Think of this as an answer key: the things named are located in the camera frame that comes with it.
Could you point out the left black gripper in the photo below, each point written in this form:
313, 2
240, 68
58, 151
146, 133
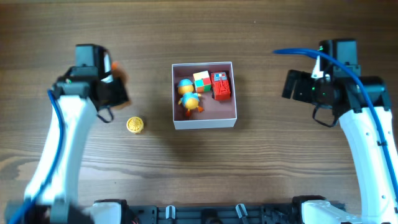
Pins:
121, 96

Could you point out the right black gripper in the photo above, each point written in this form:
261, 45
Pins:
298, 88

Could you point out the brown plush bear with orange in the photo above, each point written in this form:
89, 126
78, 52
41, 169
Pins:
119, 72

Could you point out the red toy truck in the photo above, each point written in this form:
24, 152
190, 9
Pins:
220, 86

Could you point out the yellow duck toy blue hat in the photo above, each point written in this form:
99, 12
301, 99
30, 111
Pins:
189, 100

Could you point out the colourful puzzle cube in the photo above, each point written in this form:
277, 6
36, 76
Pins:
202, 81

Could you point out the white cardboard box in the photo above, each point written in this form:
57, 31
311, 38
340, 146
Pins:
216, 114

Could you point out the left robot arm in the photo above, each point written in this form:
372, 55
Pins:
51, 195

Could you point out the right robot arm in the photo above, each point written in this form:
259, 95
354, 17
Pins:
364, 113

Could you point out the yellow round fan wheel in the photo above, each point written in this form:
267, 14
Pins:
135, 124

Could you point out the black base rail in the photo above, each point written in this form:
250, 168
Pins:
205, 214

